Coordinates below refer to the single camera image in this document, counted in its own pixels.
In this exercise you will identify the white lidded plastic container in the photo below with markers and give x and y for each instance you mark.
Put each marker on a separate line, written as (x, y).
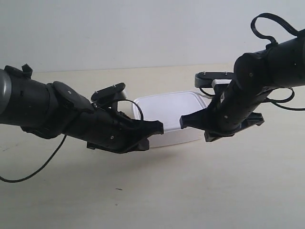
(168, 108)

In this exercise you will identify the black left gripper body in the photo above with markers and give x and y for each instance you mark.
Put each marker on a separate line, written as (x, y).
(108, 130)

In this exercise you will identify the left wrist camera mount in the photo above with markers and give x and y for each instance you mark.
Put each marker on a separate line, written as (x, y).
(110, 96)

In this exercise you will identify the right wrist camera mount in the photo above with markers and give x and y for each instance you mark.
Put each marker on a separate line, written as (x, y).
(205, 80)

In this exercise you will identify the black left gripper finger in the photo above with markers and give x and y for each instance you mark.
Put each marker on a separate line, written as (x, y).
(143, 145)
(142, 130)

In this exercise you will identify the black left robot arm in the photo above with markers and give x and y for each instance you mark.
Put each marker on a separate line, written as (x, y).
(52, 109)

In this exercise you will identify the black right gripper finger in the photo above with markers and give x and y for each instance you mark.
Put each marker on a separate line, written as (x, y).
(211, 136)
(197, 120)

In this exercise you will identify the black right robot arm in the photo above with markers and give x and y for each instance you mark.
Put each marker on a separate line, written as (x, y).
(280, 65)

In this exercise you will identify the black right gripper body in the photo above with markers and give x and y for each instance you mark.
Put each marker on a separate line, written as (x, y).
(233, 109)

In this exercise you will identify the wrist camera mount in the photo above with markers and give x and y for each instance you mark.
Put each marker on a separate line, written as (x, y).
(205, 80)
(110, 96)

